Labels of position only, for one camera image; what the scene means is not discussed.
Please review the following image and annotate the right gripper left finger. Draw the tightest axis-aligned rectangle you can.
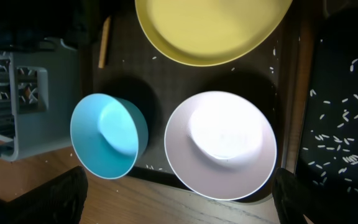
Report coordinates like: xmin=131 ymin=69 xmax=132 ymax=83
xmin=0 ymin=166 xmax=88 ymax=224

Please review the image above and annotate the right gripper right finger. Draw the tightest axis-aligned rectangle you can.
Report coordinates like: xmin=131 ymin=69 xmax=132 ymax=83
xmin=272 ymin=168 xmax=358 ymax=224

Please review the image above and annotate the pale pink bowl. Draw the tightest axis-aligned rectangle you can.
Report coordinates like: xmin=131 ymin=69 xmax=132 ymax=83
xmin=164 ymin=91 xmax=278 ymax=200

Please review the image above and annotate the wooden chopstick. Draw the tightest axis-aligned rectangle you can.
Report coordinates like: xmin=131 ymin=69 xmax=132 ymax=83
xmin=98 ymin=16 xmax=111 ymax=68

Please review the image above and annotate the black rectangular tray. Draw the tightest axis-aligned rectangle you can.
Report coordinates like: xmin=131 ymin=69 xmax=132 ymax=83
xmin=294 ymin=6 xmax=358 ymax=206

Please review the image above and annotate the light blue bowl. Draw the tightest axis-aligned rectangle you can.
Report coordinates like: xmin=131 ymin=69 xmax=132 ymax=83
xmin=70 ymin=93 xmax=149 ymax=179

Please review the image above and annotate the dark brown serving tray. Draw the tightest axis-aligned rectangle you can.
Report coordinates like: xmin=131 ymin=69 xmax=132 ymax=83
xmin=88 ymin=1 xmax=301 ymax=189

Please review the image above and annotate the grey plastic dish rack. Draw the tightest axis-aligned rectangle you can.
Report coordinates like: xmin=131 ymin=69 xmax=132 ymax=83
xmin=0 ymin=38 xmax=81 ymax=162

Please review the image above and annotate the yellow round plate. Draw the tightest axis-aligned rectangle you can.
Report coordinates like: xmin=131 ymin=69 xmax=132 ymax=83
xmin=135 ymin=0 xmax=292 ymax=67

